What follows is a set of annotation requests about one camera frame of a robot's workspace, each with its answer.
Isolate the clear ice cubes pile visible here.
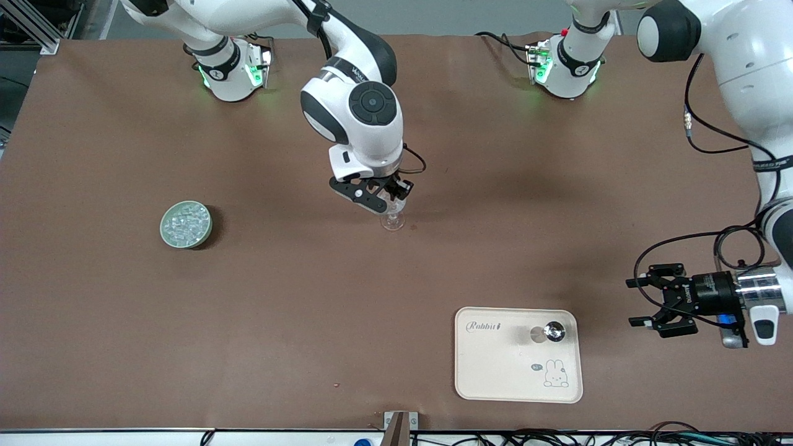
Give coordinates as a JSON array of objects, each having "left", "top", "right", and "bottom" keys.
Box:
[{"left": 166, "top": 206, "right": 208, "bottom": 243}]

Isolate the shiny metal jigger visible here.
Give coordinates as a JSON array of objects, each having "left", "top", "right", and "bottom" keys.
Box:
[{"left": 528, "top": 320, "right": 566, "bottom": 344}]

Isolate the black cable bundle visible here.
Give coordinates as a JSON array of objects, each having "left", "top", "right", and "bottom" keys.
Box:
[{"left": 412, "top": 421, "right": 793, "bottom": 446}]

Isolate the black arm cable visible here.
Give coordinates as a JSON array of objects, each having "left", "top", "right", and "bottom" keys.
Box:
[
  {"left": 633, "top": 53, "right": 778, "bottom": 329},
  {"left": 291, "top": 0, "right": 428, "bottom": 174}
]

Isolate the black base cable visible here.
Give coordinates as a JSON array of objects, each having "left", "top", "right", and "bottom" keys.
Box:
[
  {"left": 235, "top": 30, "right": 274, "bottom": 53},
  {"left": 476, "top": 31, "right": 535, "bottom": 68}
]

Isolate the aluminium profile frame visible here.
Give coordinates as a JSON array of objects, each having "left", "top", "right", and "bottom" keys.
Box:
[{"left": 0, "top": 0, "right": 84, "bottom": 55}]

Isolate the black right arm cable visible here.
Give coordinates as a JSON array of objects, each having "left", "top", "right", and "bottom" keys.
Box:
[{"left": 291, "top": 0, "right": 428, "bottom": 174}]

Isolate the cream rabbit print tray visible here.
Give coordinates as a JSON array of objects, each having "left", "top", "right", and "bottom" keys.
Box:
[{"left": 454, "top": 307, "right": 584, "bottom": 404}]

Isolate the clear stemmed wine glass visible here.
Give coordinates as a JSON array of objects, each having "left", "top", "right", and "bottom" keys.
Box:
[{"left": 379, "top": 189, "right": 408, "bottom": 231}]

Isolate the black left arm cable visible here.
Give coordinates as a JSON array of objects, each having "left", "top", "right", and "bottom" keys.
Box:
[{"left": 633, "top": 53, "right": 778, "bottom": 329}]

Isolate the green round bowl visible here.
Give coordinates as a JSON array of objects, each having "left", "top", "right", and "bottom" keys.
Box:
[{"left": 160, "top": 200, "right": 213, "bottom": 250}]

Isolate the brown table mat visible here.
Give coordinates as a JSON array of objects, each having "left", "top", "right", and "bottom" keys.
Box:
[{"left": 0, "top": 32, "right": 793, "bottom": 432}]

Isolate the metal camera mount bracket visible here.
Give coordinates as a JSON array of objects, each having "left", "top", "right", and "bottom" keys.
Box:
[{"left": 383, "top": 411, "right": 419, "bottom": 446}]

